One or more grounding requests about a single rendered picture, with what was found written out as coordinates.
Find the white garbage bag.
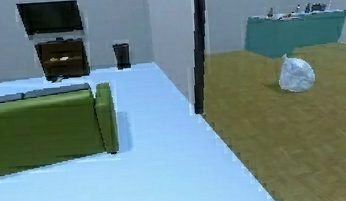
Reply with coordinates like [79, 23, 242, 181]
[276, 52, 317, 95]

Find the black bin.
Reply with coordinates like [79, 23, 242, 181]
[111, 42, 132, 71]

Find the black television set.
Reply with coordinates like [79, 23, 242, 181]
[15, 0, 86, 38]

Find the black door frame post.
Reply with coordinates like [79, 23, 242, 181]
[187, 0, 214, 115]

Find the dark brown television stand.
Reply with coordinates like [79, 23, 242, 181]
[33, 37, 91, 82]

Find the green sofa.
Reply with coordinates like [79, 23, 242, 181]
[0, 80, 122, 179]

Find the teal kitchen counter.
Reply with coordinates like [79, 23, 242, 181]
[242, 9, 346, 60]

